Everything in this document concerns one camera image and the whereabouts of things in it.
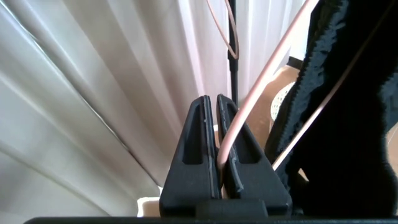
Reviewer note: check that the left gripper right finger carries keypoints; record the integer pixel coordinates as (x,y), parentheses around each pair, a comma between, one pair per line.
(258,183)

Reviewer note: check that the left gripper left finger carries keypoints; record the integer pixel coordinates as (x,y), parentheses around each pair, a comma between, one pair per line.
(192,180)

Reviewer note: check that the black shorts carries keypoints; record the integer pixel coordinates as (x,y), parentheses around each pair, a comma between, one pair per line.
(342,140)

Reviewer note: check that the pink clothes hanger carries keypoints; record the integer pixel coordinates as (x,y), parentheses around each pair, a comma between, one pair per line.
(219,27)
(262,77)

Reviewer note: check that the white laundry basket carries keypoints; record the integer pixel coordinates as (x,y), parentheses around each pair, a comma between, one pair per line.
(278,102)

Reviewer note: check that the black clothes rack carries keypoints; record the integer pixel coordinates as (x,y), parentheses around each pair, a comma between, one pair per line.
(233,81)

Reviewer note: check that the white curtain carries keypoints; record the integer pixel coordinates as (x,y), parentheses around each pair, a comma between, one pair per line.
(93,93)

